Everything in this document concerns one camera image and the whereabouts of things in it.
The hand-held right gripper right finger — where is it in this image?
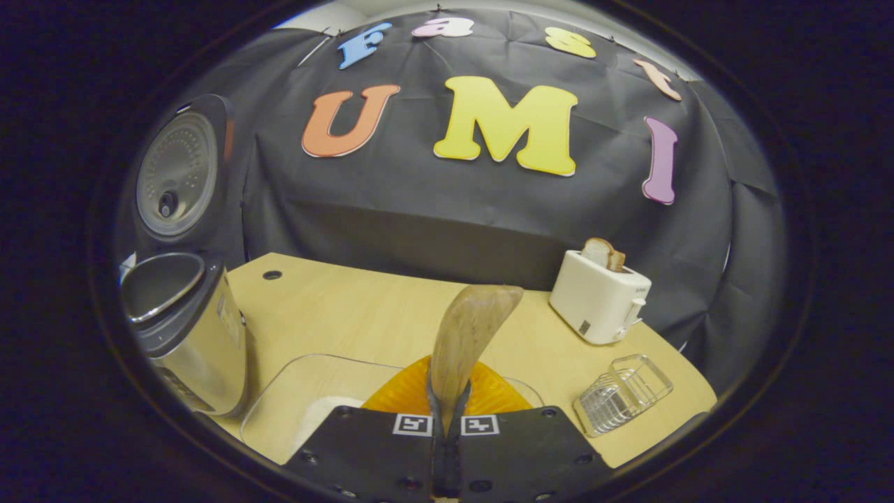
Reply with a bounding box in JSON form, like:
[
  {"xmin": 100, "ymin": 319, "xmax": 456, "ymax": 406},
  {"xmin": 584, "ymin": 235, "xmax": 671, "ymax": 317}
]
[{"xmin": 447, "ymin": 360, "xmax": 617, "ymax": 501}]

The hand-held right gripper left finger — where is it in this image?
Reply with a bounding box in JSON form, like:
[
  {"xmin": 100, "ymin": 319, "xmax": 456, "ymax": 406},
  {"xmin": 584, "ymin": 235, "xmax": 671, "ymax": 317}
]
[{"xmin": 283, "ymin": 356, "xmax": 449, "ymax": 501}]

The clear chopstick holder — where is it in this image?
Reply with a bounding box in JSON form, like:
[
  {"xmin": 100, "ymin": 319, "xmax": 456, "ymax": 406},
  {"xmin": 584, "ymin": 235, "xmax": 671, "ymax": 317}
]
[{"xmin": 573, "ymin": 353, "xmax": 675, "ymax": 439}]

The wooden spoon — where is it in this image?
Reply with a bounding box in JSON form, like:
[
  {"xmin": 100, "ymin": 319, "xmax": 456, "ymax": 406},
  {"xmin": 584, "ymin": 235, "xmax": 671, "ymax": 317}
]
[{"xmin": 427, "ymin": 284, "xmax": 525, "ymax": 439}]

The silver rice cooker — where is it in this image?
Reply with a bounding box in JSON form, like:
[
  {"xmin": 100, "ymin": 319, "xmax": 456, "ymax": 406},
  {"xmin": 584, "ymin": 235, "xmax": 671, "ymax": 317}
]
[{"xmin": 114, "ymin": 94, "xmax": 249, "ymax": 419}]

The white toaster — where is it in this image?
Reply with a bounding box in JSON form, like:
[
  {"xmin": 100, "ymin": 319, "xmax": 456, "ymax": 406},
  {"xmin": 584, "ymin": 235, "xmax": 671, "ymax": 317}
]
[{"xmin": 549, "ymin": 249, "xmax": 653, "ymax": 346}]

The toasted bread slice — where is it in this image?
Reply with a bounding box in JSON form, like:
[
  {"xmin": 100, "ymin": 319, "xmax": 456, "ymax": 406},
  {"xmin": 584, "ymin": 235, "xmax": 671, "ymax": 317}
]
[{"xmin": 581, "ymin": 237, "xmax": 626, "ymax": 273}]

